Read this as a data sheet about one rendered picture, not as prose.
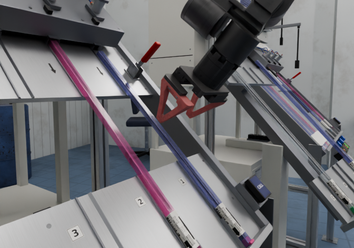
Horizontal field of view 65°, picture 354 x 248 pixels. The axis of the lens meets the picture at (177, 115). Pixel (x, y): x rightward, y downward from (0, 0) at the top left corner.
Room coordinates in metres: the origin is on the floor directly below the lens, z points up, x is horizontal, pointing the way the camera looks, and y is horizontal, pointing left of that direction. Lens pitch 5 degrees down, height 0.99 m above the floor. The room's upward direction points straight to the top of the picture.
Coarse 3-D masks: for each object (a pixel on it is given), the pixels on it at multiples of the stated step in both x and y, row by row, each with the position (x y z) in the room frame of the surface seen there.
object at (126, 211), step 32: (192, 160) 0.56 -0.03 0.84; (96, 192) 0.37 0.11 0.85; (128, 192) 0.40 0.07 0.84; (192, 192) 0.48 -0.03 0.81; (224, 192) 0.54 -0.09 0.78; (32, 224) 0.29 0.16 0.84; (64, 224) 0.31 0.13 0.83; (96, 224) 0.33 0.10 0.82; (128, 224) 0.36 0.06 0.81; (160, 224) 0.39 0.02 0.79; (192, 224) 0.42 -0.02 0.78; (224, 224) 0.46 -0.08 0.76; (256, 224) 0.52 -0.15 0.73
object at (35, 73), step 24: (0, 48) 0.48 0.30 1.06; (24, 48) 0.52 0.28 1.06; (48, 48) 0.56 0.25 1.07; (72, 48) 0.61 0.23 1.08; (0, 72) 0.44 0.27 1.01; (24, 72) 0.47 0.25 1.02; (48, 72) 0.50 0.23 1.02; (96, 72) 0.60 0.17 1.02; (120, 72) 0.66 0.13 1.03; (0, 96) 0.40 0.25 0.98; (24, 96) 0.43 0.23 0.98; (48, 96) 0.46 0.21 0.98; (72, 96) 0.49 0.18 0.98; (96, 96) 0.53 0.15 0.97; (120, 96) 0.59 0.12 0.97; (144, 96) 0.65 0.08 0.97
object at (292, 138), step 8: (240, 80) 0.77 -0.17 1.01; (248, 88) 0.75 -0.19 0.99; (256, 96) 0.73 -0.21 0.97; (264, 104) 0.72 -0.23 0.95; (272, 112) 0.71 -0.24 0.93; (280, 120) 0.70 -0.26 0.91; (280, 128) 0.69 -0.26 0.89; (288, 136) 0.67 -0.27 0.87; (296, 144) 0.66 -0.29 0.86; (304, 152) 0.65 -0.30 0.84; (312, 160) 0.64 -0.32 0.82; (320, 168) 0.62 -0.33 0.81; (328, 176) 0.62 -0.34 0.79; (352, 208) 0.58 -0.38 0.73
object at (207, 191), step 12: (108, 60) 0.64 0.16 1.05; (120, 84) 0.61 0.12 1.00; (132, 96) 0.59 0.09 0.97; (144, 108) 0.57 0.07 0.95; (156, 120) 0.57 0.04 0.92; (156, 132) 0.55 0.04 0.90; (168, 144) 0.54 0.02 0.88; (180, 156) 0.52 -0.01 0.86; (192, 168) 0.51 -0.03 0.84; (204, 180) 0.50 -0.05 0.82; (204, 192) 0.49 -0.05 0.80; (216, 204) 0.48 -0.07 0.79; (240, 240) 0.45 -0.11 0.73
